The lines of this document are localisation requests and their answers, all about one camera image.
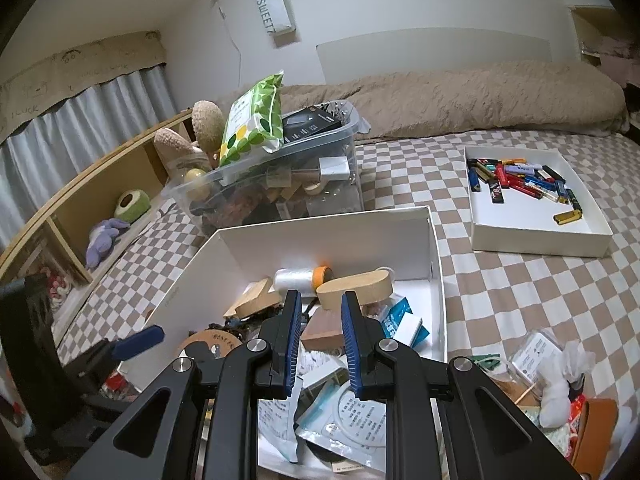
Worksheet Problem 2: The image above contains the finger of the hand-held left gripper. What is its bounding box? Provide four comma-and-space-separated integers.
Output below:
102, 325, 166, 362

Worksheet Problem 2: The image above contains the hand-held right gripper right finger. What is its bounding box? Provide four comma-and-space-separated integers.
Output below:
341, 290, 583, 480

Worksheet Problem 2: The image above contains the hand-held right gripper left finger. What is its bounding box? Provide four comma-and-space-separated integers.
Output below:
65, 289, 304, 480

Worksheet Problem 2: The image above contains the white cardboard shoe box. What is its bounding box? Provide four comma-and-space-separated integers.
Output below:
142, 204, 447, 480

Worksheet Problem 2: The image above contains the brown wooden block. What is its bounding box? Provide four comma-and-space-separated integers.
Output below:
300, 310, 347, 352

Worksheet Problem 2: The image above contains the blue white packet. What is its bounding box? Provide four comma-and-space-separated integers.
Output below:
379, 297, 431, 347

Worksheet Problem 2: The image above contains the light wooden wedge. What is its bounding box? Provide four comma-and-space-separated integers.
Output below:
223, 277, 284, 321

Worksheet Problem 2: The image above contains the light oval wooden block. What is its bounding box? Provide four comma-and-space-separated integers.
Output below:
316, 269, 394, 311

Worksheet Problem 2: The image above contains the round wooden panda coaster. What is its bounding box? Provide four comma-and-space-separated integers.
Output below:
177, 329, 251, 361

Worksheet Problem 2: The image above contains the clear film roll orange core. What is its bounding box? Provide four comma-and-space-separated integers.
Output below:
272, 265, 333, 297

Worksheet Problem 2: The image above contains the pink white plush toy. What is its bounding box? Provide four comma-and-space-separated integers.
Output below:
46, 269, 75, 307

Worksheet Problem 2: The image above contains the purple plush toy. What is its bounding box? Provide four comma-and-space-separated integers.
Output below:
84, 217, 132, 269

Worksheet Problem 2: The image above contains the avocado plush toy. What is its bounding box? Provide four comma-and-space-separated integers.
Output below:
114, 191, 152, 224

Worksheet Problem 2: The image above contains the clear plastic storage bin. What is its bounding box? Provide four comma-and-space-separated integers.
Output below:
162, 101, 372, 233

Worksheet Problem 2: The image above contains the wooden headboard shelf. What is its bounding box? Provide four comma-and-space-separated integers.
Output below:
0, 109, 211, 356

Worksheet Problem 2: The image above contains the brown checkered bed sheet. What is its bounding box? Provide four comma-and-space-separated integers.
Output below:
55, 127, 640, 480

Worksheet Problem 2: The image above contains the pale wooden ball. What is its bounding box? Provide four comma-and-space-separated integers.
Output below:
184, 167, 212, 198

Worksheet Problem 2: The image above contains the clear plastic card box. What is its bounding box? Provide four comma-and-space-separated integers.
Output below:
510, 330, 567, 387

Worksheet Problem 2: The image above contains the brown fuzzy slipper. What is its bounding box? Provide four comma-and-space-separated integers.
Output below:
153, 128, 208, 176
192, 100, 226, 153

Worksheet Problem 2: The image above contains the white tissue wad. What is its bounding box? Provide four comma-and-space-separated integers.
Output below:
540, 340, 597, 428

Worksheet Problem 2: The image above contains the white shallow cardboard tray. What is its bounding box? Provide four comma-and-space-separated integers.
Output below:
464, 145, 614, 260

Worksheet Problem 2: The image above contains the black flat box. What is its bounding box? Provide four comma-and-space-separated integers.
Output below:
281, 105, 344, 145

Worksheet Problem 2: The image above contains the pale blue curtain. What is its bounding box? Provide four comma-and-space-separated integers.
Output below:
0, 64, 177, 251

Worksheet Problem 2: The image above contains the green dotted wet wipes pack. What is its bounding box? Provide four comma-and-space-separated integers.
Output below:
218, 74, 286, 168

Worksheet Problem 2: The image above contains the pile of colourful lighters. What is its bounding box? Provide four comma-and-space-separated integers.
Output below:
466, 158, 584, 227

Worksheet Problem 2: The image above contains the brown leather piece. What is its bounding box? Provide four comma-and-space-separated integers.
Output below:
570, 397, 619, 479

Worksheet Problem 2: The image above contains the beige quilt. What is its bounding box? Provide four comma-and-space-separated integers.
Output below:
277, 59, 632, 142

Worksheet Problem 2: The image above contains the beige printed curtain valance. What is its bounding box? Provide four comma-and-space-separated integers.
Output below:
0, 30, 167, 143

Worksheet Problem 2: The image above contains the white hanging paper bag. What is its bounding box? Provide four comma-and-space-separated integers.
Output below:
251, 0, 297, 49

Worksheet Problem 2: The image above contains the built-in wardrobe shelf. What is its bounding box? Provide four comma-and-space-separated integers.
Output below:
567, 4, 640, 91

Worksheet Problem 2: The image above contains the pile of pink clothes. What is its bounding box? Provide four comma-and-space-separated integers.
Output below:
585, 35, 640, 86

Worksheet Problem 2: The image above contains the white wall panel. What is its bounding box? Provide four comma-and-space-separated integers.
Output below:
316, 26, 560, 85

